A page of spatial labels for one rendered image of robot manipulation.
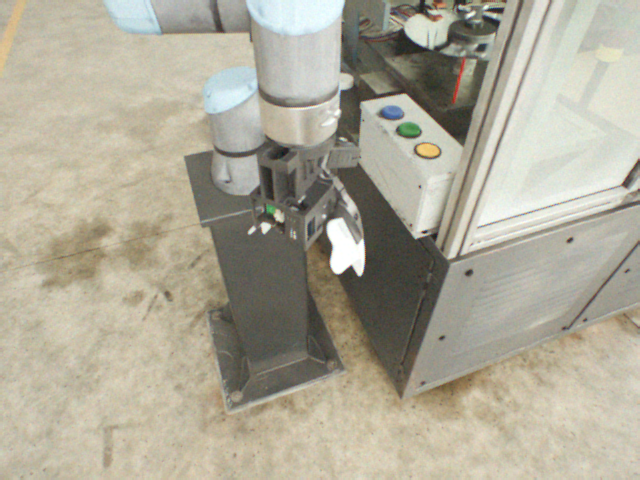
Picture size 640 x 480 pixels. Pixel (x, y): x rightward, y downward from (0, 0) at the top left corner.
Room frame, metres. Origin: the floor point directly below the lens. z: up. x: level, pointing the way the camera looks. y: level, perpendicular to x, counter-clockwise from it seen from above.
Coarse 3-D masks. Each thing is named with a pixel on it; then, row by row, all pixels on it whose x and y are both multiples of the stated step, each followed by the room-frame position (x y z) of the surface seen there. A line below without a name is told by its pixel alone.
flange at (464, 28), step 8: (456, 24) 1.09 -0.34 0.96; (464, 24) 1.08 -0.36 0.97; (472, 24) 1.06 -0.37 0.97; (480, 24) 1.06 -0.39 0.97; (488, 24) 1.10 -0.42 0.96; (456, 32) 1.05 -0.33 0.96; (464, 32) 1.04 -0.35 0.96; (472, 32) 1.04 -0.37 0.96; (480, 32) 1.04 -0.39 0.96; (488, 32) 1.04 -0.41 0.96
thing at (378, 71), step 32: (352, 0) 1.31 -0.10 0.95; (384, 0) 1.15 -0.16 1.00; (352, 32) 1.30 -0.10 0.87; (352, 64) 1.29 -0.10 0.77; (384, 64) 1.15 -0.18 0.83; (416, 64) 1.12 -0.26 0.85; (448, 64) 1.12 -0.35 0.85; (384, 96) 1.02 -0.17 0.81; (416, 96) 0.98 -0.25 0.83; (448, 96) 0.94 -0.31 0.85; (448, 128) 0.88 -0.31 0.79
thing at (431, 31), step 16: (416, 16) 1.18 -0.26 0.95; (432, 16) 1.18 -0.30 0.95; (448, 16) 1.18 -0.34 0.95; (496, 16) 1.18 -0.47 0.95; (416, 32) 1.07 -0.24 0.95; (432, 32) 1.07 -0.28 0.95; (448, 32) 1.07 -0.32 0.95; (496, 32) 1.07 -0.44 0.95; (432, 48) 0.97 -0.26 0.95; (448, 48) 0.97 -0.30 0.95; (464, 48) 0.97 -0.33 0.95; (480, 48) 0.97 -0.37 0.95
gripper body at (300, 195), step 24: (264, 144) 0.34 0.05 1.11; (264, 168) 0.33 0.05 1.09; (288, 168) 0.31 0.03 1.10; (312, 168) 0.36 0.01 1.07; (264, 192) 0.33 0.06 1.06; (288, 192) 0.34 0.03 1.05; (312, 192) 0.34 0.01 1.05; (336, 192) 0.36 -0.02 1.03; (264, 216) 0.34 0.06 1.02; (288, 216) 0.32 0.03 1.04; (312, 216) 0.32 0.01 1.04; (288, 240) 0.32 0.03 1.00; (312, 240) 0.32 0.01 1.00
